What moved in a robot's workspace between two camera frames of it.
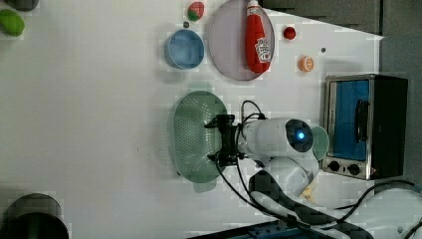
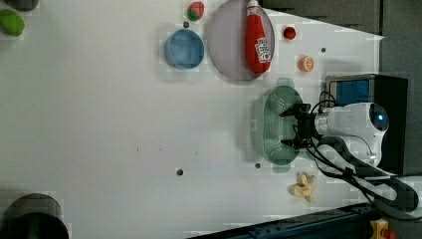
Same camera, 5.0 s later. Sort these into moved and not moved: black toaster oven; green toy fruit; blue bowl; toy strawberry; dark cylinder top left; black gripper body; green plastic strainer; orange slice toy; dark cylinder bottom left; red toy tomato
Moved: black gripper body; green plastic strainer
Not moved: black toaster oven; toy strawberry; red toy tomato; green toy fruit; dark cylinder top left; blue bowl; orange slice toy; dark cylinder bottom left
